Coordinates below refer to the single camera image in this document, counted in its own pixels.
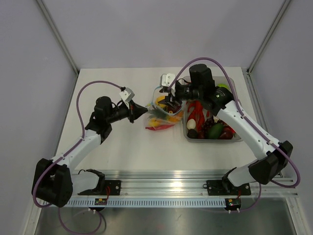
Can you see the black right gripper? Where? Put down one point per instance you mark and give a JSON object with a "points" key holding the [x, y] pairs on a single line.
{"points": [[170, 100]]}

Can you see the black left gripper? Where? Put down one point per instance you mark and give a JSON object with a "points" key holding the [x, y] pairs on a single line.
{"points": [[135, 111]]}

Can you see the small yellow peach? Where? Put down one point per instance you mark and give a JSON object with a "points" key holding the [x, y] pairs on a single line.
{"points": [[160, 101]]}

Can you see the clear blue zip bag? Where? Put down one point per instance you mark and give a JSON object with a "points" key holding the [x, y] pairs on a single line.
{"points": [[151, 105]]}

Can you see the yellow green pineapple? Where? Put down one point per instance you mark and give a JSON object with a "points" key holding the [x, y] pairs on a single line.
{"points": [[156, 113]]}

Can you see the small red pepper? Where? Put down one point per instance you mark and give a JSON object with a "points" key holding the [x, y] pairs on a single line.
{"points": [[159, 128]]}

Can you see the yellow orange mango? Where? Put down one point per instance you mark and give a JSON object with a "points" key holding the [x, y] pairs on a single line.
{"points": [[154, 122]]}

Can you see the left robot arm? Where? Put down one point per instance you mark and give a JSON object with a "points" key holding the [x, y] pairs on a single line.
{"points": [[52, 179]]}

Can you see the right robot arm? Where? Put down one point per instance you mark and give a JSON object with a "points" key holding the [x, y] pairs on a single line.
{"points": [[270, 153]]}

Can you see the clear plastic food bin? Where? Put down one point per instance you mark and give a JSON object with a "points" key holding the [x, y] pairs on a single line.
{"points": [[207, 114]]}

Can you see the red lobster toy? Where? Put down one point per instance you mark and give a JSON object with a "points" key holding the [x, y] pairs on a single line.
{"points": [[195, 110]]}

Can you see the white egg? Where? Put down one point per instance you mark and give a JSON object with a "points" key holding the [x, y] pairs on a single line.
{"points": [[191, 124]]}

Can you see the dark purple plum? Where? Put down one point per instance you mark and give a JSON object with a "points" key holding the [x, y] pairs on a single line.
{"points": [[192, 134]]}

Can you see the dark purple grape bunch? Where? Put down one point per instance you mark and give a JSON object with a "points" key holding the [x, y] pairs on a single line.
{"points": [[203, 133]]}

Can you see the dark green avocado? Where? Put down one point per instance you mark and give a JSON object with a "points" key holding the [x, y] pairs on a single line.
{"points": [[215, 131]]}

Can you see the green lime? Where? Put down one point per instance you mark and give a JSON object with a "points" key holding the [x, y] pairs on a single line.
{"points": [[221, 85]]}

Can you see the dark red apple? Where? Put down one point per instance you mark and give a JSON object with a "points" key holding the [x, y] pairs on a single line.
{"points": [[227, 134]]}

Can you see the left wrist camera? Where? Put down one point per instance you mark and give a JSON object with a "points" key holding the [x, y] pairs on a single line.
{"points": [[126, 96]]}

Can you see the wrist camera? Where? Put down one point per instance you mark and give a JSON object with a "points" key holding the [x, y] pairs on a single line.
{"points": [[167, 80], [126, 96]]}

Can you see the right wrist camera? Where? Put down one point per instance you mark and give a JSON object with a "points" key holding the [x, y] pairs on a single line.
{"points": [[167, 80]]}

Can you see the aluminium mounting rail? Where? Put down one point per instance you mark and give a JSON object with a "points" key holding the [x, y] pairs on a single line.
{"points": [[167, 184]]}

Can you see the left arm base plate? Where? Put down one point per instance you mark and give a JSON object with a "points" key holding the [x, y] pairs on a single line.
{"points": [[104, 188]]}

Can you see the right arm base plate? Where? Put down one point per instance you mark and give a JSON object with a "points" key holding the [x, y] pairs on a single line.
{"points": [[215, 188]]}

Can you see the white slotted cable duct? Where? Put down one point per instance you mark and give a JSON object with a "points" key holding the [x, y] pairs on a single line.
{"points": [[147, 203]]}

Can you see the left aluminium frame post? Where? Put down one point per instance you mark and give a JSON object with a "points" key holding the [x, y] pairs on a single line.
{"points": [[57, 35]]}

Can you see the aluminium frame post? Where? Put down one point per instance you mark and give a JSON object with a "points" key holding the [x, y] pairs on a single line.
{"points": [[57, 35], [269, 34]]}

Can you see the right aluminium frame post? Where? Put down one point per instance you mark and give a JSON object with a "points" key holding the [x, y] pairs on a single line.
{"points": [[269, 34]]}

